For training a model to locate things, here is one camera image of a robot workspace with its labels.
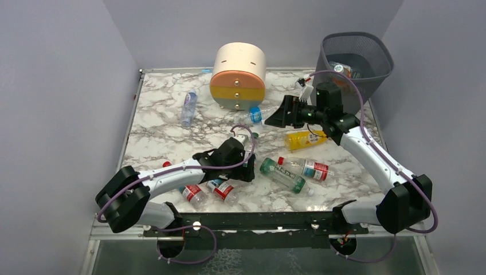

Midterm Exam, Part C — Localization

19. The yellow juice bottle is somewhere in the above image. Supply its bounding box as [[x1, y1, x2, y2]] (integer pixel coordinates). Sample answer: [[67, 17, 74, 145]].
[[284, 131, 327, 151]]

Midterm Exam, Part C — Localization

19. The clear bottle purple label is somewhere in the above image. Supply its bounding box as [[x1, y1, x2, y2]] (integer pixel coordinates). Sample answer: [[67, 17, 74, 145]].
[[180, 90, 198, 128]]

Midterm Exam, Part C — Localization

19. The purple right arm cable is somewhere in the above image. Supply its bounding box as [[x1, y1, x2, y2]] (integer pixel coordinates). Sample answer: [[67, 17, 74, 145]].
[[303, 70, 439, 264]]

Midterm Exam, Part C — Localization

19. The red cap bottle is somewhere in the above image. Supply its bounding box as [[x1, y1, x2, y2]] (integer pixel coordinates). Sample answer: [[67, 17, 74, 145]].
[[206, 179, 238, 206], [177, 184, 207, 209], [277, 157, 337, 182]]

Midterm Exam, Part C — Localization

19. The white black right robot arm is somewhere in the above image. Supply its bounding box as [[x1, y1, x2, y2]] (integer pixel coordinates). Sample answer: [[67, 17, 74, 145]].
[[265, 81, 438, 234]]

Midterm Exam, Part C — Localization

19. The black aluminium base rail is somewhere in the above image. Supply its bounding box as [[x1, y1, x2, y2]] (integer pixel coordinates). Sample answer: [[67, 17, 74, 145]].
[[89, 205, 428, 252]]

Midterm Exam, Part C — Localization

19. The grey mesh waste bin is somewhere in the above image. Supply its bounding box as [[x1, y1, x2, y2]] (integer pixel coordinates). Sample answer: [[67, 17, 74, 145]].
[[316, 32, 394, 103]]

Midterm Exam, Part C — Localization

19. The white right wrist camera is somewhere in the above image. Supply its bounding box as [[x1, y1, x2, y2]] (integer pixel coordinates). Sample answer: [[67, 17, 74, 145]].
[[296, 76, 313, 103]]

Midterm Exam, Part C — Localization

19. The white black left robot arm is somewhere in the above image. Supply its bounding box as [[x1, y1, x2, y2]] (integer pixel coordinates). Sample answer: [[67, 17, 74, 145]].
[[95, 137, 256, 233]]

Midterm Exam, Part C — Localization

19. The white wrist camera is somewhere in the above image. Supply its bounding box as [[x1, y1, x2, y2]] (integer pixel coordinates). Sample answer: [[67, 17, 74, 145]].
[[296, 76, 313, 103], [233, 133, 249, 147]]

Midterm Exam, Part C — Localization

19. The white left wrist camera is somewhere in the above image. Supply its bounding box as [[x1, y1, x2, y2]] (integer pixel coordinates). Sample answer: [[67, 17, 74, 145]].
[[233, 133, 249, 147]]

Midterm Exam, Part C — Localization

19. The orange drink bottle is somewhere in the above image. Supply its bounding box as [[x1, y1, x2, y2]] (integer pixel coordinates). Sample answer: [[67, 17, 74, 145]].
[[329, 61, 363, 93]]

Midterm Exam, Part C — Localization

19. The green tinted bottle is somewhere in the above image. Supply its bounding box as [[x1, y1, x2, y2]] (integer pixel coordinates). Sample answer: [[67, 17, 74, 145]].
[[259, 158, 314, 197]]

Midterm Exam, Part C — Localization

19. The cream pastel drawer cabinet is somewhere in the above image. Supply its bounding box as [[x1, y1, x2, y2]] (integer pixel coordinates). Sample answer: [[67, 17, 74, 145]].
[[209, 42, 266, 111]]

